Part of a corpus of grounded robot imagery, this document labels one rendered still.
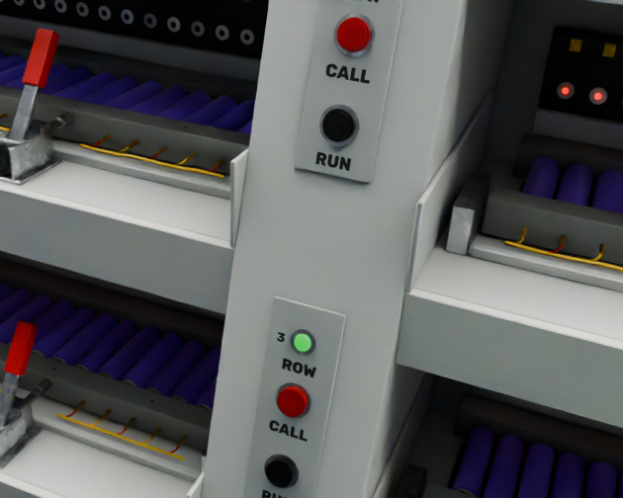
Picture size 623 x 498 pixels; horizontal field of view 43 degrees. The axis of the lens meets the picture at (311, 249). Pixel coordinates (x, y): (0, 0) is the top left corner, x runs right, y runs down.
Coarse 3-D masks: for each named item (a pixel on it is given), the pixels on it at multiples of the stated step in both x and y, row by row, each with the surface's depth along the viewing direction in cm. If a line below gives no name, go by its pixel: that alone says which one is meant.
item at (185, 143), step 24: (0, 96) 53; (48, 96) 53; (0, 120) 54; (48, 120) 52; (96, 120) 51; (120, 120) 50; (144, 120) 51; (168, 120) 51; (96, 144) 50; (120, 144) 51; (144, 144) 51; (168, 144) 50; (192, 144) 49; (216, 144) 49; (240, 144) 48; (192, 168) 48; (216, 168) 49
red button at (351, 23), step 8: (344, 24) 37; (352, 24) 37; (360, 24) 37; (344, 32) 37; (352, 32) 37; (360, 32) 37; (368, 32) 37; (344, 40) 37; (352, 40) 37; (360, 40) 37; (368, 40) 37; (344, 48) 37; (352, 48) 37; (360, 48) 37
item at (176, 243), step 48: (96, 48) 62; (144, 48) 61; (192, 48) 59; (0, 192) 46; (48, 192) 46; (96, 192) 47; (144, 192) 47; (192, 192) 47; (240, 192) 41; (0, 240) 48; (48, 240) 47; (96, 240) 45; (144, 240) 44; (192, 240) 43; (144, 288) 46; (192, 288) 44
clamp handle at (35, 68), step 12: (36, 36) 48; (48, 36) 47; (36, 48) 48; (48, 48) 47; (36, 60) 47; (48, 60) 48; (36, 72) 47; (48, 72) 48; (36, 84) 47; (24, 96) 48; (36, 96) 48; (24, 108) 47; (24, 120) 47; (12, 132) 47; (24, 132) 47
